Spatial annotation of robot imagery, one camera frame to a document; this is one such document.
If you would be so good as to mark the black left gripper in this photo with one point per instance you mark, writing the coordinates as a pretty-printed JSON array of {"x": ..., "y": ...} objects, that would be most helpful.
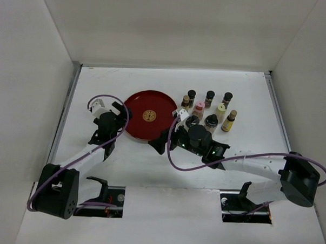
[{"x": 121, "y": 118}]

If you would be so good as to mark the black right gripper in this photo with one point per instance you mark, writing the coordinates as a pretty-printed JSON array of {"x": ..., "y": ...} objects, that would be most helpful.
[{"x": 159, "y": 144}]

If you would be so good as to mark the black grinder spice jar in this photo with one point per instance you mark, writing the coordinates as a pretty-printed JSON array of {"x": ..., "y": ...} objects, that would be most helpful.
[
  {"x": 192, "y": 120},
  {"x": 211, "y": 123}
]

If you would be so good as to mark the yellow label sauce bottle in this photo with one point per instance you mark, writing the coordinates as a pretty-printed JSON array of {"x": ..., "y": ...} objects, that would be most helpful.
[
  {"x": 185, "y": 102},
  {"x": 227, "y": 125}
]

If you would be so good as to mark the pink cap spice jar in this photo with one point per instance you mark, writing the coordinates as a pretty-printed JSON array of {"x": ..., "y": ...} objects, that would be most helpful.
[{"x": 199, "y": 109}]

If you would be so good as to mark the yellow cap spice jar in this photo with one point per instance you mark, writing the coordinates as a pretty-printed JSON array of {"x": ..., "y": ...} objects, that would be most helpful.
[{"x": 220, "y": 112}]

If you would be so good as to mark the black cap spice bottle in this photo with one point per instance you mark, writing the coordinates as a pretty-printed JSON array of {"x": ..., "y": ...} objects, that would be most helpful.
[
  {"x": 227, "y": 98},
  {"x": 208, "y": 99},
  {"x": 192, "y": 95}
]

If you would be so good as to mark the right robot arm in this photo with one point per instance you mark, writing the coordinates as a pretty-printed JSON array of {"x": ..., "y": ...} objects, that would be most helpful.
[{"x": 288, "y": 176}]

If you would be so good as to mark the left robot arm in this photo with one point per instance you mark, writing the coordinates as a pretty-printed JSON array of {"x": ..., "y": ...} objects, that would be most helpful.
[{"x": 70, "y": 188}]

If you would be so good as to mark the red round lacquer tray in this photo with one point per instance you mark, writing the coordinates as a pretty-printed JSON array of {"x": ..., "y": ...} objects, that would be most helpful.
[{"x": 151, "y": 114}]

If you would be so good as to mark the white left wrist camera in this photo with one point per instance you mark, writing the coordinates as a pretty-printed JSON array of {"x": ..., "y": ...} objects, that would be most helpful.
[{"x": 97, "y": 108}]

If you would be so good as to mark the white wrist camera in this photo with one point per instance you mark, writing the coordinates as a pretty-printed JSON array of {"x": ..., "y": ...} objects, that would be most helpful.
[
  {"x": 183, "y": 115},
  {"x": 97, "y": 108}
]

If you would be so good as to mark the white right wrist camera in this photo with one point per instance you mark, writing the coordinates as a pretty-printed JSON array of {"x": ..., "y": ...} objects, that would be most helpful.
[{"x": 183, "y": 115}]

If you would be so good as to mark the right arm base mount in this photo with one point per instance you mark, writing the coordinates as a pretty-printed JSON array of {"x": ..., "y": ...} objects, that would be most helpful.
[{"x": 236, "y": 208}]

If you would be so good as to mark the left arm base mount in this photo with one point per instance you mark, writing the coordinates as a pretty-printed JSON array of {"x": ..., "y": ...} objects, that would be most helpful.
[{"x": 98, "y": 199}]

